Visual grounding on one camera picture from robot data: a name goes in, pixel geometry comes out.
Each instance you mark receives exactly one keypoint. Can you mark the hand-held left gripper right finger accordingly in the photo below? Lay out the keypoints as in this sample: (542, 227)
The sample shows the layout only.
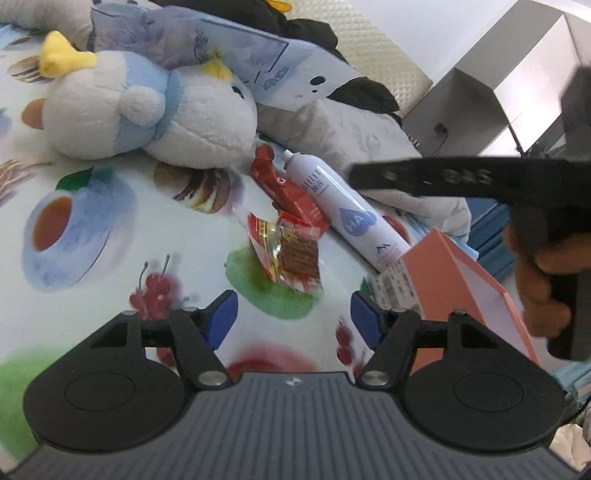
(364, 318)

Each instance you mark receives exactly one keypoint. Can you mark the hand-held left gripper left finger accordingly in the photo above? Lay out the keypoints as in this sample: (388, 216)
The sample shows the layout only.
(221, 314)

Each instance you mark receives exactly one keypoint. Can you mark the pink cardboard box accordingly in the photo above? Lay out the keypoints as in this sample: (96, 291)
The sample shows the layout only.
(438, 277)

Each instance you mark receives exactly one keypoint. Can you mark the red gold foil snack packet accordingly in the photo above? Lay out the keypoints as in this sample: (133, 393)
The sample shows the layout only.
(263, 240)

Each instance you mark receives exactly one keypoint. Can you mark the brown and red snack packet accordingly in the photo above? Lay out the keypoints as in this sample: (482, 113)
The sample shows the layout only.
(300, 251)

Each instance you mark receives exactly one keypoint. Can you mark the person's right hand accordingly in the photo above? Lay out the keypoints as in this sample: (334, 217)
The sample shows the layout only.
(540, 295)

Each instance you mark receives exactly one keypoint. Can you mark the grey wardrobe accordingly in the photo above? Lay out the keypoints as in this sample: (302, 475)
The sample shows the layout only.
(475, 106)

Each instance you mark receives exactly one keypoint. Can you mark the white spray bottle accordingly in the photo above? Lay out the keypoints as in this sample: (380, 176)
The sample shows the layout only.
(341, 203)

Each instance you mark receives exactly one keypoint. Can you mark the black clothing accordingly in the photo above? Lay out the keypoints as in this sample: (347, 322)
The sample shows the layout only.
(369, 94)

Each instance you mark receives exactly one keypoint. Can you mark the fruit print bed sheet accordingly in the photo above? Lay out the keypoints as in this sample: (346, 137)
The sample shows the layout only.
(115, 230)

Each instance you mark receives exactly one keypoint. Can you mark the hanging dark clothes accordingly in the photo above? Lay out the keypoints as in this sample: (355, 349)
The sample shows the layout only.
(577, 106)

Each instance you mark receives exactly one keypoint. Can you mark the plain red snack packet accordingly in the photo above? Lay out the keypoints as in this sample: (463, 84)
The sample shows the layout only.
(295, 198)

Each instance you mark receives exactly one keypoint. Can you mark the grey duvet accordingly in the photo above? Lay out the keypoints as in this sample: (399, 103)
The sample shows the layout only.
(323, 129)

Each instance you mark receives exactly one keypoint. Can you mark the cream padded headboard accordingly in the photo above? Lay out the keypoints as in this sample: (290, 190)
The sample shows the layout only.
(378, 46)

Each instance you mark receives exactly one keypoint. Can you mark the white and blue plush toy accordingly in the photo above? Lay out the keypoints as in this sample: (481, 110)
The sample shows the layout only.
(194, 120)

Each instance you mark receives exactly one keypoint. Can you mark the yellow pillow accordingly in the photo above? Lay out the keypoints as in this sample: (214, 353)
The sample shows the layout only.
(281, 4)

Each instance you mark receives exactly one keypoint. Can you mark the light blue printed cloth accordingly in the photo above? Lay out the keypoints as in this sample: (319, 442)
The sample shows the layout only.
(231, 50)

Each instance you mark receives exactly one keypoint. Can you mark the black wall plug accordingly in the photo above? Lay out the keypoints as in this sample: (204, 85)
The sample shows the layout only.
(441, 129)

